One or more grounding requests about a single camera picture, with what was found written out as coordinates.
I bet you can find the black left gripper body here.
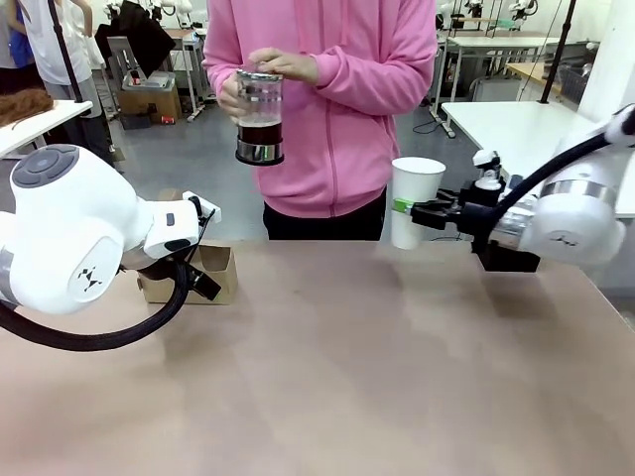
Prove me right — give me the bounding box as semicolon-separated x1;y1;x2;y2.
129;251;193;285

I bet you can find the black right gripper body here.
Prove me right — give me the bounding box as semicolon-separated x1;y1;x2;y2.
456;183;503;244

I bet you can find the white paper cup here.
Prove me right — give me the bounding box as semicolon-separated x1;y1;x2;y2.
390;157;446;251

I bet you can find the glass french press with coffee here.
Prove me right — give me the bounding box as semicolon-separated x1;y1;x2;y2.
234;68;287;167

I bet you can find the person's right forearm pink sleeve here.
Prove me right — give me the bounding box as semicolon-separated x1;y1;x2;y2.
201;44;240;103

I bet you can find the person's left forearm pink sleeve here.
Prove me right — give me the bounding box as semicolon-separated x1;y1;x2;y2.
313;47;434;109

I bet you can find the person's right hand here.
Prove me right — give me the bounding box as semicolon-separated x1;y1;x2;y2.
216;72;242;125

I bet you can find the person's left hand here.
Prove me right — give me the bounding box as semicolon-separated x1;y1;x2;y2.
248;46;319;84

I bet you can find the black left wrist box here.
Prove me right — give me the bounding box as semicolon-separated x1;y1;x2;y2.
188;269;222;301

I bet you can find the black wrist box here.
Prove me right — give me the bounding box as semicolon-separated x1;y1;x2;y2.
472;236;542;274
188;269;222;301

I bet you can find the black right wrist box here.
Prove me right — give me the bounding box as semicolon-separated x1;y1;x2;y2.
472;236;542;274

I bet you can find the large white table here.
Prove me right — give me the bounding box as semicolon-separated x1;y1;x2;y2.
440;100;635;220

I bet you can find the person in pink hoodie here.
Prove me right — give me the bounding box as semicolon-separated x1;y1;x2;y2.
201;0;439;242

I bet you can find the white background workbench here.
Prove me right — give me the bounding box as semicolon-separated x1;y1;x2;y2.
444;30;599;108

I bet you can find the brown cardboard box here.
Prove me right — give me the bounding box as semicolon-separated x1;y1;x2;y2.
116;86;184;126

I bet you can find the black stand pole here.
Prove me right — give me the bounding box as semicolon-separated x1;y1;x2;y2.
538;0;579;105
47;0;93;116

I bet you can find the grey storage bin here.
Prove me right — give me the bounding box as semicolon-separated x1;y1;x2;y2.
120;70;178;94

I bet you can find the white side table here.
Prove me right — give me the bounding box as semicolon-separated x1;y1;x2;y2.
0;99;94;161

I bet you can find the brown furry item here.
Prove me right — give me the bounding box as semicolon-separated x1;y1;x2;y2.
0;88;56;128

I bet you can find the black hanging cloth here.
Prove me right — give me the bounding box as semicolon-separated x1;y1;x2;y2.
93;0;178;81

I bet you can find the bystander in white shirt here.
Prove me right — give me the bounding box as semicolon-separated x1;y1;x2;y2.
20;0;116;156

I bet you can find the bystander in blue top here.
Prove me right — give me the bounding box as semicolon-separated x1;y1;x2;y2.
0;0;37;96

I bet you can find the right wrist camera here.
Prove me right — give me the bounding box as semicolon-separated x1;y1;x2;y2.
471;150;510;193

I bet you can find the black floor cable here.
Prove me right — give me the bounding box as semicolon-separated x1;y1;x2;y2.
412;117;450;137

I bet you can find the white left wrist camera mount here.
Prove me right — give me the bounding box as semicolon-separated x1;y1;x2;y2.
181;190;223;225

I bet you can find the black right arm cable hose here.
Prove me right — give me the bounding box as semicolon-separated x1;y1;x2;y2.
470;105;635;254

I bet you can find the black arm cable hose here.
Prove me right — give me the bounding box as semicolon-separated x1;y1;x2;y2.
470;105;635;254
0;250;195;353

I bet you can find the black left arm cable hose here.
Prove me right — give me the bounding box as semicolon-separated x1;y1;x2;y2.
0;250;195;353

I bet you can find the wire mesh basket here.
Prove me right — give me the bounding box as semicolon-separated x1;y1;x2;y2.
559;62;592;106

